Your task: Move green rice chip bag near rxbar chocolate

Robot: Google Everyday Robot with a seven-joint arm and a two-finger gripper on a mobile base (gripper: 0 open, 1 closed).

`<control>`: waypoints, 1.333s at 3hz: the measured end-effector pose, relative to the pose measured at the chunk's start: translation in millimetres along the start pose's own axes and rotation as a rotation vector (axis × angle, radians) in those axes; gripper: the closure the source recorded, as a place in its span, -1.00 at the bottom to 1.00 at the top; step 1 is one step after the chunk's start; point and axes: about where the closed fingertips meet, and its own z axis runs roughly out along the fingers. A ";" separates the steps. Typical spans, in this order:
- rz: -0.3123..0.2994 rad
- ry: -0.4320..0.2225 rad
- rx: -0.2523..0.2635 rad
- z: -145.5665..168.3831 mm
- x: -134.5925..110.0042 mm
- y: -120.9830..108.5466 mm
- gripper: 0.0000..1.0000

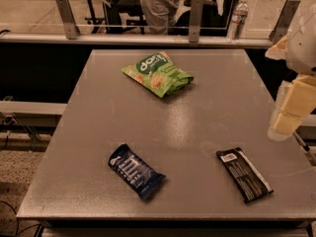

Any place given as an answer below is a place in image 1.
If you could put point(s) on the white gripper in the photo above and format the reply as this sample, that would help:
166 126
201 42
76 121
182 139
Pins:
302 51

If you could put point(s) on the green rice chip bag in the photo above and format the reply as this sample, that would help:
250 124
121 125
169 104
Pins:
158 73

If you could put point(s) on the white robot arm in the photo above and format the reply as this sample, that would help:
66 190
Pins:
301 45

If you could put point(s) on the black rxbar chocolate bar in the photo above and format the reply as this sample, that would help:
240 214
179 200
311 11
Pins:
249 181

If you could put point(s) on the clear plastic water bottle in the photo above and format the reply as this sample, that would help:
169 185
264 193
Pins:
238 19

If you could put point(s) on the black office chair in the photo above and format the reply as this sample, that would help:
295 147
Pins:
213 24

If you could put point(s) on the person in light trousers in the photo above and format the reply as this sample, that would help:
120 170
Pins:
160 15

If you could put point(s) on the blue snack bar wrapper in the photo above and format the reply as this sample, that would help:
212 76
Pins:
140 176

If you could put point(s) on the right metal bracket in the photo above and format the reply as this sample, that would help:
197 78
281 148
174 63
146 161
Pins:
284 20

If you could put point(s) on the metal bracket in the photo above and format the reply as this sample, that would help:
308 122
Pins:
67 18
195 20
284 20

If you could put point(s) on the middle metal bracket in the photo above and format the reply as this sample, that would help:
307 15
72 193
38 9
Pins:
195 20

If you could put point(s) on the black desk frame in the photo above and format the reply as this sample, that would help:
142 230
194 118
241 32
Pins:
119 16

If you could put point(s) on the left metal bracket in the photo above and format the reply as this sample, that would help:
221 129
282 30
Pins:
67 18

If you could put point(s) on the grey side rail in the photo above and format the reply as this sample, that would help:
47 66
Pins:
33 113

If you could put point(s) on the metal guard rail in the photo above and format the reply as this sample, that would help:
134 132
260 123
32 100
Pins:
138 40

